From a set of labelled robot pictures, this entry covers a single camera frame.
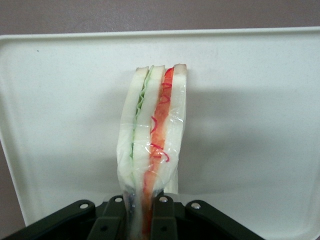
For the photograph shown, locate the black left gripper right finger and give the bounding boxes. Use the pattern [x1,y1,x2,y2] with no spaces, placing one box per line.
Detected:
[149,196,179,240]

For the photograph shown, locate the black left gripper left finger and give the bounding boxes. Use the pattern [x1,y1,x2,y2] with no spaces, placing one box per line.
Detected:
[87,195,128,240]

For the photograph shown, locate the triangle sandwich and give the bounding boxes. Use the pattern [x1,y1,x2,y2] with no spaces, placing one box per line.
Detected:
[115,63,189,240]

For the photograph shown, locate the cream plastic tray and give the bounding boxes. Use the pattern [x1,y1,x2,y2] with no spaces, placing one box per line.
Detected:
[0,25,320,240]

